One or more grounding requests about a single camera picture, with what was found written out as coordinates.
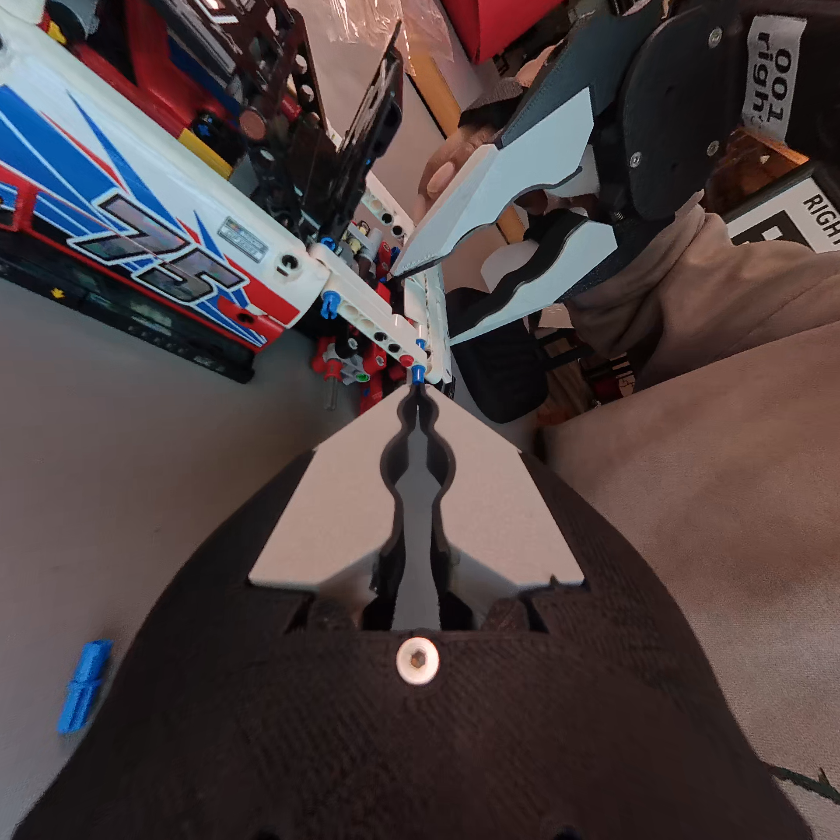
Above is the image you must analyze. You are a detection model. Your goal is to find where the person's beige sweater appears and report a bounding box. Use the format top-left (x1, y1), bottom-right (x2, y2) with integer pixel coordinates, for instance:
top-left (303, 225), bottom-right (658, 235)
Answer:
top-left (541, 315), bottom-right (840, 840)

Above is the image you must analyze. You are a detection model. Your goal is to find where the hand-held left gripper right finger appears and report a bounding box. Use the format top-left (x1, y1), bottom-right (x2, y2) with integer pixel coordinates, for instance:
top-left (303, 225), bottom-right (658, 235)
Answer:
top-left (417, 385), bottom-right (586, 624)

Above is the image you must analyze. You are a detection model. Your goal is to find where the white red blue brick race car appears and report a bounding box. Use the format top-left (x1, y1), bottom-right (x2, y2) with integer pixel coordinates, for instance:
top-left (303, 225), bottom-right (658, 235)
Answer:
top-left (0, 0), bottom-right (455, 421)

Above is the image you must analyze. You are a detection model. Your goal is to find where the clear plastic wrap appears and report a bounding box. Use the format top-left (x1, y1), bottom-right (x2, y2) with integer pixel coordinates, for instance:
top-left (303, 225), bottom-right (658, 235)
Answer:
top-left (289, 0), bottom-right (463, 132)

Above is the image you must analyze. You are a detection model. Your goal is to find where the person's right hand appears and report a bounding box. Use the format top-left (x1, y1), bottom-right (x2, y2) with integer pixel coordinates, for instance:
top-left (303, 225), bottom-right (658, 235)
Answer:
top-left (416, 108), bottom-right (506, 224)

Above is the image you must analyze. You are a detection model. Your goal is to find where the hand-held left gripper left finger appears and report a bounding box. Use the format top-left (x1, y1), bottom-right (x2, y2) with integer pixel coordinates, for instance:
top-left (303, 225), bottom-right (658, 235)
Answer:
top-left (247, 386), bottom-right (421, 627)

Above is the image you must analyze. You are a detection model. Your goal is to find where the blue connector pin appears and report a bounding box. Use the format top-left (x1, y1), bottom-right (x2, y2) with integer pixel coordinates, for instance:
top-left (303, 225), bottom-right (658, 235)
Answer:
top-left (56, 639), bottom-right (114, 734)

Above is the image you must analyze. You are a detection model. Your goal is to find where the red box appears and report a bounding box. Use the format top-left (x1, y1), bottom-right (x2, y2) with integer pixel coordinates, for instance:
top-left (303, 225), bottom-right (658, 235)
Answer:
top-left (438, 0), bottom-right (567, 64)

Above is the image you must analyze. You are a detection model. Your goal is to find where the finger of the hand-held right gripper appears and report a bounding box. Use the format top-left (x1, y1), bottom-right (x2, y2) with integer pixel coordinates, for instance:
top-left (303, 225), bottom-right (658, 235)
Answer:
top-left (390, 87), bottom-right (598, 278)
top-left (448, 209), bottom-right (619, 347)

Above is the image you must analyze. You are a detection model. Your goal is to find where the person's right forearm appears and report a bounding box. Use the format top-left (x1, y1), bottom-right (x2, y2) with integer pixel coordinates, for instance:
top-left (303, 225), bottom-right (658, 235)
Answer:
top-left (558, 200), bottom-right (840, 401)

